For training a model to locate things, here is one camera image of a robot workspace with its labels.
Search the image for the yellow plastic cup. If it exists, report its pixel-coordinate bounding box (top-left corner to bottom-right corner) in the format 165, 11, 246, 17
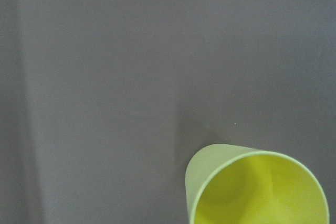
185, 144, 330, 223

